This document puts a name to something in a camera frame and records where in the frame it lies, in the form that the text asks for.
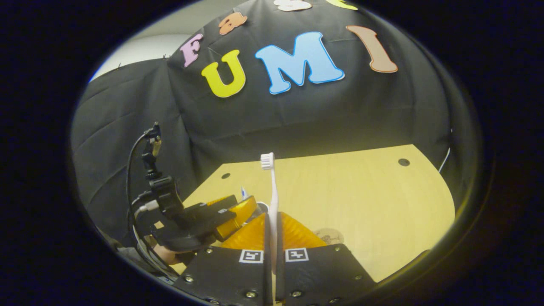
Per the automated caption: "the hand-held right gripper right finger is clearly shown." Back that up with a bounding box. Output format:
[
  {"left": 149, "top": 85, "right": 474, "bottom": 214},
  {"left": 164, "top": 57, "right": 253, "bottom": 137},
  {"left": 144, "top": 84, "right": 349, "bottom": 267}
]
[{"left": 275, "top": 211, "right": 377, "bottom": 306}]

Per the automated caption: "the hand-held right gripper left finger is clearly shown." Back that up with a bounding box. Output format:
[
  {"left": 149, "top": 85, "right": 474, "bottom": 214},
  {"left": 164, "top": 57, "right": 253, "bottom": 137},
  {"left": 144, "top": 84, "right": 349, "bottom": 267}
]
[{"left": 172, "top": 211, "right": 273, "bottom": 306}]

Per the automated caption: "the pale pink toothbrush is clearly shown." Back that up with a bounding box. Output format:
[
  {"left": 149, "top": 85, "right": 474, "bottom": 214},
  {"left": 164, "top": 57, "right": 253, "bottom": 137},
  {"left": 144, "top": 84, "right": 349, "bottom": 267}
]
[{"left": 260, "top": 153, "right": 281, "bottom": 275}]

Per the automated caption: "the round cork coaster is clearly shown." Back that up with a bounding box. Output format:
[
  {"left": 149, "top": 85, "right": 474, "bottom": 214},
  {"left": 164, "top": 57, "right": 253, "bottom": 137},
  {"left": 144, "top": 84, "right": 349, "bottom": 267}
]
[{"left": 314, "top": 228, "right": 345, "bottom": 246}]

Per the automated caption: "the black cable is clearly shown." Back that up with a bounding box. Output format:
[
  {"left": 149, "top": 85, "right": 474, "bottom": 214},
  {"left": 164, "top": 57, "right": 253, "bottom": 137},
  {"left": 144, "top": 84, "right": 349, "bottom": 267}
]
[{"left": 126, "top": 132, "right": 180, "bottom": 273}]

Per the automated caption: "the thin white cable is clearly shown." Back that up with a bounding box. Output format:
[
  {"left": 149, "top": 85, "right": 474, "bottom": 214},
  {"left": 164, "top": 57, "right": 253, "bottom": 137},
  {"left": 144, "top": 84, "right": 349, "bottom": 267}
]
[{"left": 438, "top": 147, "right": 451, "bottom": 173}]

